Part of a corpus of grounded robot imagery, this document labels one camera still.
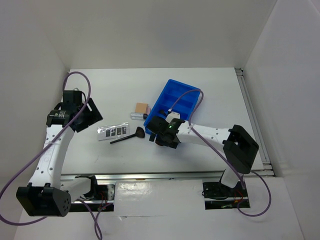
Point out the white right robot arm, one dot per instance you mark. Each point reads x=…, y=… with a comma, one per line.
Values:
x=234, y=145

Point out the front aluminium rail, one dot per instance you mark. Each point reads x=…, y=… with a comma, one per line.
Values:
x=158, y=176

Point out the thin black makeup brush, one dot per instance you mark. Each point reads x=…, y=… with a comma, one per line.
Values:
x=163, y=112

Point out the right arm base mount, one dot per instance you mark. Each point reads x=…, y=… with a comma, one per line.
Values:
x=220, y=197

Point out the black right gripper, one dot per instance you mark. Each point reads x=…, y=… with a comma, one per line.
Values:
x=172, y=144

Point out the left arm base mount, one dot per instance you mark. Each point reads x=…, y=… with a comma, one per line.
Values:
x=99, y=197

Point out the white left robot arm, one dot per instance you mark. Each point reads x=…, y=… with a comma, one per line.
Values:
x=45, y=195

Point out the beige square makeup sponge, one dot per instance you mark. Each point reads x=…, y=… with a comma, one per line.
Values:
x=142, y=108

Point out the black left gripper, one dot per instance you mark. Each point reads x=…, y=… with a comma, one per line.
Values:
x=94, y=116

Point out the short brown kabuki brush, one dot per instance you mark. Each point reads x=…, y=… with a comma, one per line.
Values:
x=159, y=142

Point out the black fan makeup brush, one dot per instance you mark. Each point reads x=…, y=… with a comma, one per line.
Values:
x=139, y=133

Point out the blue divided plastic bin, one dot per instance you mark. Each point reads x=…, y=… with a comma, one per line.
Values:
x=167, y=98

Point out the hair pin card in plastic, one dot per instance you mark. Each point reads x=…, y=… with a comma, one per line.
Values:
x=113, y=132

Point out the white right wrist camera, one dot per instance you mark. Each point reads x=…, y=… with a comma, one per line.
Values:
x=172, y=115

